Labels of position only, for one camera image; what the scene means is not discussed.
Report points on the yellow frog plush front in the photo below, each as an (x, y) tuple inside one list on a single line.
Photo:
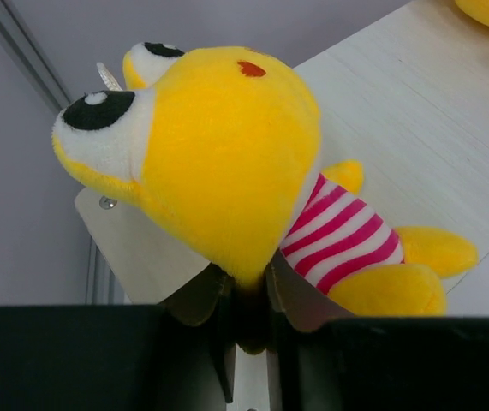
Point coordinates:
[(221, 148)]

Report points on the white two-tier shelf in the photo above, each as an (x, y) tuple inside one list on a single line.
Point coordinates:
[(409, 97)]

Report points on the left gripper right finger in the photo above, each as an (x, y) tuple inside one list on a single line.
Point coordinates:
[(322, 357)]

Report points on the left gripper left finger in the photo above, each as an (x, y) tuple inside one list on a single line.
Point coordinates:
[(178, 354)]

